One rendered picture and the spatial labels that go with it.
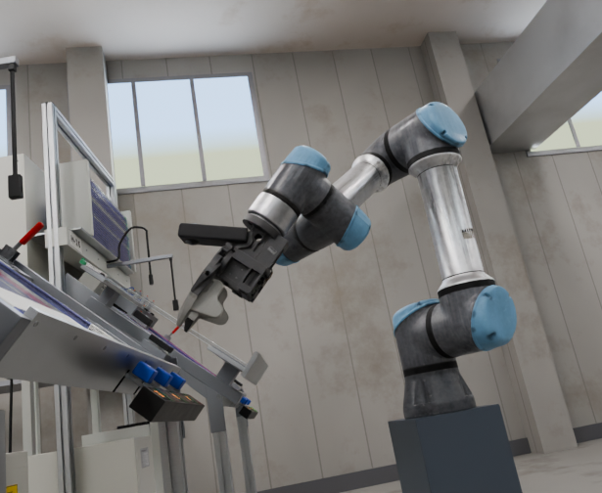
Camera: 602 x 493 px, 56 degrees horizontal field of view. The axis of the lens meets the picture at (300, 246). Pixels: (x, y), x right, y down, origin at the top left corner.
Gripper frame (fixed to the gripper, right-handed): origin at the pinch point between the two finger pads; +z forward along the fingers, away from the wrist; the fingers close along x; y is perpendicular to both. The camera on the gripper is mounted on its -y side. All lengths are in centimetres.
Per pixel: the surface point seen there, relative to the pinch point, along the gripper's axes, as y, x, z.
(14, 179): -42.5, 5.4, -4.0
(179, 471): 9.1, 32.0, 24.3
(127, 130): -235, 355, -115
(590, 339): 202, 419, -192
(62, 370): -2.3, -22.3, 12.9
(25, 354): -2.2, -32.5, 12.1
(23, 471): -16, 29, 41
